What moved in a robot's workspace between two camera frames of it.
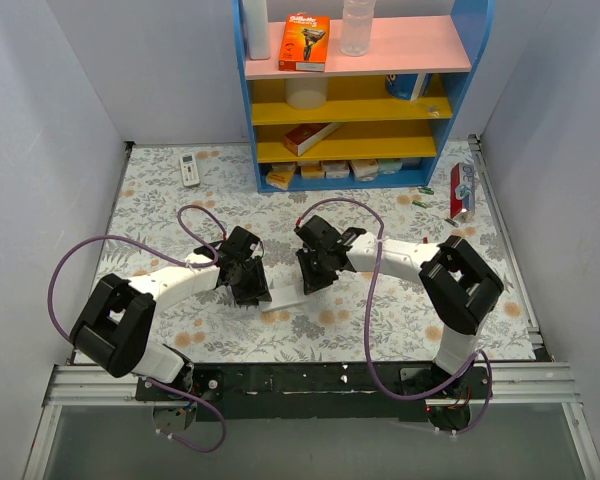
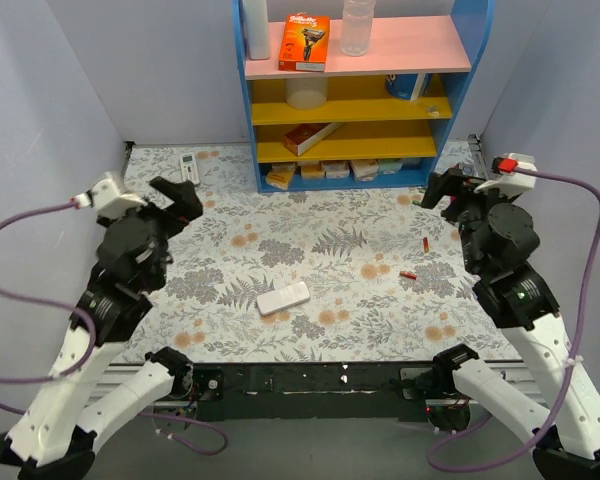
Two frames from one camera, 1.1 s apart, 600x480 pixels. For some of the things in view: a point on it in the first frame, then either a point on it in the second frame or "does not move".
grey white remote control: (284, 296) does not move
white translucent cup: (306, 93) does not move
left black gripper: (250, 279) → (165, 215)
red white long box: (306, 136) does not move
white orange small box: (312, 171) does not move
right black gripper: (315, 267) → (456, 195)
